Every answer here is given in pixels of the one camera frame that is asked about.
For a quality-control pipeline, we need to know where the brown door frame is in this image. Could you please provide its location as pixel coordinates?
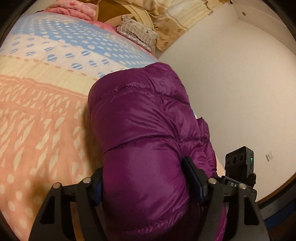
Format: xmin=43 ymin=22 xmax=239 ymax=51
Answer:
xmin=256 ymin=173 xmax=296 ymax=209

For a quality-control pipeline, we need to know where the purple down jacket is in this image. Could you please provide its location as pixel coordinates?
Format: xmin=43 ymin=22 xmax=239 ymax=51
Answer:
xmin=88 ymin=62 xmax=217 ymax=240

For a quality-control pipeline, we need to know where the pink folded quilt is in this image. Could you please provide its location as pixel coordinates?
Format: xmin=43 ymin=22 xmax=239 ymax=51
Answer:
xmin=45 ymin=0 xmax=98 ymax=22

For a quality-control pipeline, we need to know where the beige wooden headboard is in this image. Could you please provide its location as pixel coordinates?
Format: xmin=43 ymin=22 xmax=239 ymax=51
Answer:
xmin=78 ymin=0 xmax=156 ymax=31

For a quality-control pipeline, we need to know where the beige patterned curtain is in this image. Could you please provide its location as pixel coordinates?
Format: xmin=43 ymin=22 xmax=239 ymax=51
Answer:
xmin=125 ymin=0 xmax=227 ymax=52

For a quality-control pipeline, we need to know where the colourful polka dot bedspread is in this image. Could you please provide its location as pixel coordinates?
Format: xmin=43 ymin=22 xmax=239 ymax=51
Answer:
xmin=1 ymin=12 xmax=156 ymax=240

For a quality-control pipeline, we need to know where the striped grey pillow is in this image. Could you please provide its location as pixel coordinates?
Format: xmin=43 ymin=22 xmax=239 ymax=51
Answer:
xmin=116 ymin=15 xmax=158 ymax=53

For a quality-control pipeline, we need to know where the white wall socket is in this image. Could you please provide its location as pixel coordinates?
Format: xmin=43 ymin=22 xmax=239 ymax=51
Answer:
xmin=266 ymin=151 xmax=273 ymax=162

